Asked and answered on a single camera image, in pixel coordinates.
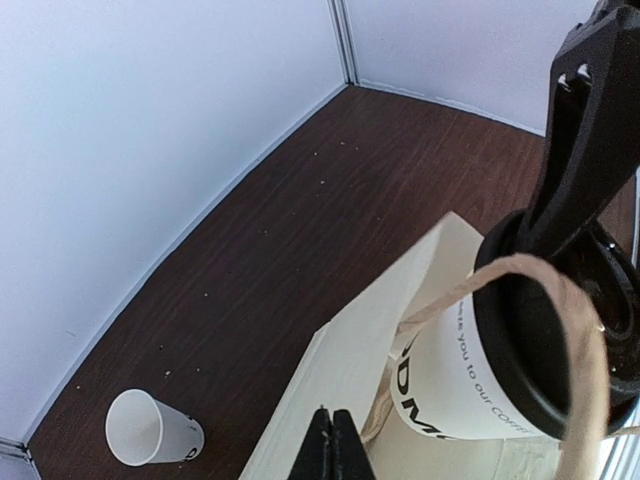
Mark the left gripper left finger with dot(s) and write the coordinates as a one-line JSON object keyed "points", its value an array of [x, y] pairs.
{"points": [[314, 458]]}

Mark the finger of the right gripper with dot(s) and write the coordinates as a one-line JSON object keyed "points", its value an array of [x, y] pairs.
{"points": [[592, 137]]}

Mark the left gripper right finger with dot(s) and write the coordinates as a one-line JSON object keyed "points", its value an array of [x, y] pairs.
{"points": [[349, 459]]}

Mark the brown paper bag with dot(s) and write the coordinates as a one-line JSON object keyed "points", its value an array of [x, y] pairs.
{"points": [[349, 364]]}

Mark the white paper cup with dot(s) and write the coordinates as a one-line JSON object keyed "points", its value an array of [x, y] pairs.
{"points": [[443, 387], [141, 430]]}

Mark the black plastic cup lid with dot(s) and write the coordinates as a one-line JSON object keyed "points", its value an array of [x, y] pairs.
{"points": [[524, 342]]}

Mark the left aluminium frame post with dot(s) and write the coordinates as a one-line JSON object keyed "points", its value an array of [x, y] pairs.
{"points": [[345, 42]]}

